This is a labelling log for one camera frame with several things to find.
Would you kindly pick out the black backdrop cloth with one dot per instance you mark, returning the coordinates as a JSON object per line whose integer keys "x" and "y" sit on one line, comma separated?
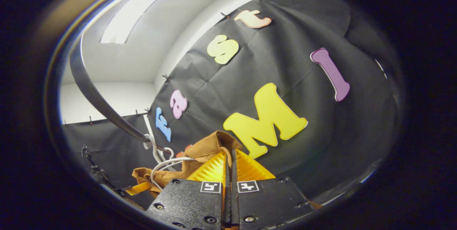
{"x": 285, "y": 44}

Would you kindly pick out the empty white clothes hanger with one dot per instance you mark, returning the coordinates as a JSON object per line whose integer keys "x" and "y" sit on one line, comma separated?
{"x": 154, "y": 155}

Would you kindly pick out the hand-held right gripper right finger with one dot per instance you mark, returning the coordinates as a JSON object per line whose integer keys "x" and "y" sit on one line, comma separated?
{"x": 267, "y": 201}

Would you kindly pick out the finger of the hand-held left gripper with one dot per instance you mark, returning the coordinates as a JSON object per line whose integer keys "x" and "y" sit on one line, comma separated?
{"x": 139, "y": 188}

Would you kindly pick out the brown collared shirt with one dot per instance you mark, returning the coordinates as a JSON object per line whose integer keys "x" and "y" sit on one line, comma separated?
{"x": 207, "y": 148}

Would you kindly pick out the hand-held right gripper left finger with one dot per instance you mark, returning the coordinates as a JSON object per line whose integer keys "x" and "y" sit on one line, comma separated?
{"x": 189, "y": 201}

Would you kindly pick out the large ceiling light panel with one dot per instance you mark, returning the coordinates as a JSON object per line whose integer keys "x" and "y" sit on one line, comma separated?
{"x": 132, "y": 15}

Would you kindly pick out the white shirt hanger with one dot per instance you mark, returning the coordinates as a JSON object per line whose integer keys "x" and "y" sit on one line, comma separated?
{"x": 167, "y": 161}

